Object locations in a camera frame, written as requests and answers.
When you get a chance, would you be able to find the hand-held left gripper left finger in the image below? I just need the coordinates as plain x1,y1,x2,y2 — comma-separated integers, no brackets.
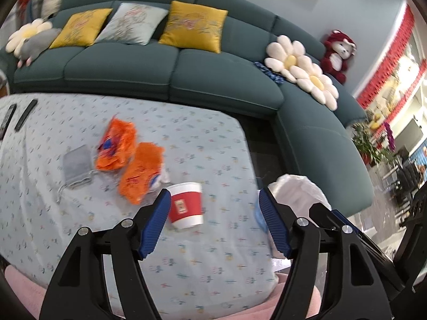
39,188,172,320

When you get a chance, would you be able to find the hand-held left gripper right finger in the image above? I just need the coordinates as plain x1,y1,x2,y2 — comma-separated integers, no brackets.
258,187,396,320

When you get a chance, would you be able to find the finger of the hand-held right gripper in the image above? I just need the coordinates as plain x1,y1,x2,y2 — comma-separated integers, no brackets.
309,203,345,231
332,208,407,304

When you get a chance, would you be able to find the large red paper cup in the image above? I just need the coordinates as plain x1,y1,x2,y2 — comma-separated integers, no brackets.
166,182,204,230

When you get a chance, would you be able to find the bin with white plastic bag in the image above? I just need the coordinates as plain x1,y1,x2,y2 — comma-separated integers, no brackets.
265,173,332,264

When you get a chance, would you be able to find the white tissue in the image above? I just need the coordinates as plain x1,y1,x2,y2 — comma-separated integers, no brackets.
152,168,171,190

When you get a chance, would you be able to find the orange snack wrapper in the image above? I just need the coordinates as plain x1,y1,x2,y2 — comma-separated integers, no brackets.
95,115,138,172
118,142,165,205

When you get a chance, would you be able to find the black dining chair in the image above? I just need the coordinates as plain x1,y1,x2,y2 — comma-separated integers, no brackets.
397,153,427,204

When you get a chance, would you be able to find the green potted plant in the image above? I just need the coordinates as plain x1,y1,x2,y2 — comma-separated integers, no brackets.
352,122,389,165

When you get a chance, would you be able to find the floral light blue tablecloth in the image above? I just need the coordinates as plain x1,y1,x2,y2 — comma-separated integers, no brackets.
0,93,279,310

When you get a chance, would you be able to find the purple orchid plant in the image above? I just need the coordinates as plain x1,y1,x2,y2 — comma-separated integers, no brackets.
383,122,397,152

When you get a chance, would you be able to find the white daisy flower cushion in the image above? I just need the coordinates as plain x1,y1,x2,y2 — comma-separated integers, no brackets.
264,35,316,82
5,18,54,54
294,55,339,110

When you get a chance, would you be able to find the blue ruffled fabric band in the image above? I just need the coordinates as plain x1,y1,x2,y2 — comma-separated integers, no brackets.
254,61,284,84

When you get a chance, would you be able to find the red bear plush toy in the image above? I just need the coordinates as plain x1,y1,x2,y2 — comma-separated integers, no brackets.
320,30,357,85

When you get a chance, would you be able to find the teal fabric corner sofa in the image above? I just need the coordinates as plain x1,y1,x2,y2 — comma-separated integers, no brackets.
5,0,376,217

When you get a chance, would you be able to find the black remote control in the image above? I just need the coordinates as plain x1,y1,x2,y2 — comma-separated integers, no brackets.
0,104,17,141
15,99,38,131

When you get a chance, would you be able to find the yellow embroidered pillow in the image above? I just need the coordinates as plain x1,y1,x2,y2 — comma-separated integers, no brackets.
49,7,113,49
158,1,229,54

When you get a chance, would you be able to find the pale blue embroidered pillow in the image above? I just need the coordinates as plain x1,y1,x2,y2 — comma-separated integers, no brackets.
95,3,169,45

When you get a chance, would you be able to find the grey mouse plush toy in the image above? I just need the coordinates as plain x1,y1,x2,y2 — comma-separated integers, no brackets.
17,28,62,67

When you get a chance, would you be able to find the grey drawstring pouch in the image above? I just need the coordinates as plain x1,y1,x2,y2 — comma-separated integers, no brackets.
57,144,96,204

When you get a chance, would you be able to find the red wall decoration strip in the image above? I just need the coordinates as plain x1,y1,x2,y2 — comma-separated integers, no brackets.
377,70,427,134
357,5,414,107

